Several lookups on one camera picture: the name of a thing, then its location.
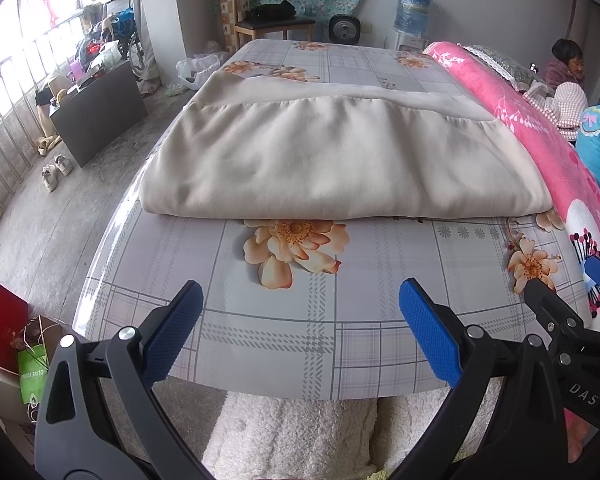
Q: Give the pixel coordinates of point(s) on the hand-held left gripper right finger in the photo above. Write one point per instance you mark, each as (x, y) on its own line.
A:
(430, 335)

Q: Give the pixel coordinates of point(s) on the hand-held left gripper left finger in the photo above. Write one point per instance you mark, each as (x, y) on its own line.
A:
(175, 330)

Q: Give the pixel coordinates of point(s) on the cream zip jacket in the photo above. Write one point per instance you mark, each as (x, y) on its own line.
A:
(330, 160)

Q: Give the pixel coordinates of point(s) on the floral checked tablecloth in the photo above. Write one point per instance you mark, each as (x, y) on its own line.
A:
(280, 325)

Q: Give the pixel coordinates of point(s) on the green paper bag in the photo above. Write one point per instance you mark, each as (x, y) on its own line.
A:
(30, 375)

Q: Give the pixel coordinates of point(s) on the red gift bag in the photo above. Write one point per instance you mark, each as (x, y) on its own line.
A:
(7, 325)

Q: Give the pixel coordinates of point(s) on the pink patterned blanket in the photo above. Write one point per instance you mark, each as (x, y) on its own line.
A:
(520, 125)

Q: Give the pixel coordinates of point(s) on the white checked cloth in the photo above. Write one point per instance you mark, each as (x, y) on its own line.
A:
(567, 102)

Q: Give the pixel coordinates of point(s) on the white sneaker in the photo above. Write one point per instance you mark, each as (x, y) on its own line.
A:
(64, 164)
(50, 179)

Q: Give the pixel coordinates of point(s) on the beige shoe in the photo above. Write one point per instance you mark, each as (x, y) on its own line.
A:
(47, 145)

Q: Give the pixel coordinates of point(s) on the dark low cabinet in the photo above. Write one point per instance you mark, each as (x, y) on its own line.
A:
(100, 115)

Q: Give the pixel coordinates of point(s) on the lace-trimmed pillow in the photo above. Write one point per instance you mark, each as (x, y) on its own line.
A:
(505, 62)

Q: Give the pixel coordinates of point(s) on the metal window railing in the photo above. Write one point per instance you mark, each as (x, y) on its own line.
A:
(10, 125)

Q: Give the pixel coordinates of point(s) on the white plastic bag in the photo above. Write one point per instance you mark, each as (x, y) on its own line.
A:
(200, 67)

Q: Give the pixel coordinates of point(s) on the pink plastic container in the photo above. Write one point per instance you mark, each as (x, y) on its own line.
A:
(75, 67)

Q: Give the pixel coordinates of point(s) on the white water dispenser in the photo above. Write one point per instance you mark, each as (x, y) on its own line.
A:
(397, 41)

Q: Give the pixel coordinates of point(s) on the black round fan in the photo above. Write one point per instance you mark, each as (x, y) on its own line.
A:
(344, 29)

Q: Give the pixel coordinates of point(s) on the patterned cardboard box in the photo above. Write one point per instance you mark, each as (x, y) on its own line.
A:
(225, 15)

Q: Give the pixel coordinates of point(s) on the wooden chair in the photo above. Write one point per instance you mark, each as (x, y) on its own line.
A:
(275, 24)

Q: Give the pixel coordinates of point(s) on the blue water bottle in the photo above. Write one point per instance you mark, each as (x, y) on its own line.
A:
(412, 10)

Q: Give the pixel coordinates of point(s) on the black bag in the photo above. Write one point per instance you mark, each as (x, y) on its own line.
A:
(272, 10)

